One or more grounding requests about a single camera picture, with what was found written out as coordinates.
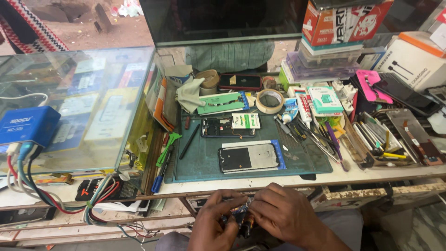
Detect person's right hand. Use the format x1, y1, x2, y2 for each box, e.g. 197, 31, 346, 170
247, 183, 336, 246

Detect person's left hand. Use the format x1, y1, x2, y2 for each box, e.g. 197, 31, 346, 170
187, 189, 250, 251

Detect small blue circuit board gadget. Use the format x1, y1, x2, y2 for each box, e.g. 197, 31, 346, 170
223, 198, 260, 239

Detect person's grey trousers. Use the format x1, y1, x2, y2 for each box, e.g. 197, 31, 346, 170
155, 208, 364, 251

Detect white blue-edged screen packaging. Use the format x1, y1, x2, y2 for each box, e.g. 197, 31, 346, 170
221, 139, 287, 172

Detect green work mat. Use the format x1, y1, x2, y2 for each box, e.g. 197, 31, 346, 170
163, 104, 334, 184

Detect black-screen smartphone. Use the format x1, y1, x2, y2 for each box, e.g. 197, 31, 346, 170
218, 143, 281, 174

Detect pile of tweezers and tools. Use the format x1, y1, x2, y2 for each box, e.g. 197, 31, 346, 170
289, 117, 344, 164

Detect black stylus pen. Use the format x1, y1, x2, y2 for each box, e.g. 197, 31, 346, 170
179, 123, 201, 160

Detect grey metal screwdriver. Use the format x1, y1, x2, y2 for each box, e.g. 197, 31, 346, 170
273, 115, 299, 143

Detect green plastic pry tool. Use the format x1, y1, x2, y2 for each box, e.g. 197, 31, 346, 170
155, 132, 183, 168

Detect opened dark blue phone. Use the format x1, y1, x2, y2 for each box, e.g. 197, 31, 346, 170
200, 117, 257, 139

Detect white green label battery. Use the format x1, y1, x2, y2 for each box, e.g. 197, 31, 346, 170
231, 112, 261, 130

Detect blue white glue bottle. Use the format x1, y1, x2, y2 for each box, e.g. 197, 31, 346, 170
281, 97, 299, 125

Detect white red glue tube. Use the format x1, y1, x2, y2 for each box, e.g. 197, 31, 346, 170
295, 91, 313, 129

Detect black red packet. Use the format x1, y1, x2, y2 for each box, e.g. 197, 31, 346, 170
75, 177, 139, 203

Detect wooden tray of phone parts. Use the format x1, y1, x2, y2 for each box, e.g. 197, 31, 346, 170
343, 111, 419, 169

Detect cream masking tape roll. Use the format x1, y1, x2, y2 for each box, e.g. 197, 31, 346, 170
256, 89, 285, 115

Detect white teal small box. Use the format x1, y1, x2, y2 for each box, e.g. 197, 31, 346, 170
306, 86, 344, 115

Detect green screen packaging with flex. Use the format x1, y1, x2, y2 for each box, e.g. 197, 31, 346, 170
197, 91, 250, 116

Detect stack of orange packets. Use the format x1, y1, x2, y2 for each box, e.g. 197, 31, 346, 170
146, 77, 178, 132

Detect grey cloth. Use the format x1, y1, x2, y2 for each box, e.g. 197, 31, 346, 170
176, 77, 206, 114

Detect white charger plugs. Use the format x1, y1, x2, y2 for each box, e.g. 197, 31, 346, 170
331, 80, 358, 115

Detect black phone in red case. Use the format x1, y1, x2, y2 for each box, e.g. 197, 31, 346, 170
218, 73, 263, 92

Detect large brown tape roll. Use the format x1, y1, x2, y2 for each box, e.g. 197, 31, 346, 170
195, 69, 221, 96

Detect stack of clear plastic boxes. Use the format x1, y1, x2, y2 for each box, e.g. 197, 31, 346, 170
285, 45, 364, 83

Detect pink phone case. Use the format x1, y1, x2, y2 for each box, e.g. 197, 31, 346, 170
355, 69, 394, 105

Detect large black phone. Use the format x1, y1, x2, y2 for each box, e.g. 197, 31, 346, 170
372, 76, 443, 118

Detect glass display case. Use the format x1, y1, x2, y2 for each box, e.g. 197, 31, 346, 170
0, 46, 156, 176

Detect white orange charger box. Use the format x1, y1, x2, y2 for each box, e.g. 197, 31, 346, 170
376, 31, 446, 93

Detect red white carton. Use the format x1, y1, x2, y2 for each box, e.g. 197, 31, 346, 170
301, 0, 394, 47

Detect black glass monitor panel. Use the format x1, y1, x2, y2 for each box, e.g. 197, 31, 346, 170
139, 0, 309, 47

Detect blue power supply box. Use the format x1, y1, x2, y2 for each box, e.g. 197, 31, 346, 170
0, 106, 62, 150

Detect blue-handled screwdriver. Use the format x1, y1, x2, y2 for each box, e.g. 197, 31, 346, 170
151, 144, 175, 194

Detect purple-handled brush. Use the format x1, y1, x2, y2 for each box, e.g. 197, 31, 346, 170
324, 121, 351, 172

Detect silver phone screen frame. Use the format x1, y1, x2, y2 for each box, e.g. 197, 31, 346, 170
386, 108, 446, 167

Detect bundle of coloured cables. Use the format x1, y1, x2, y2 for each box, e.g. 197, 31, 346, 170
6, 142, 161, 244

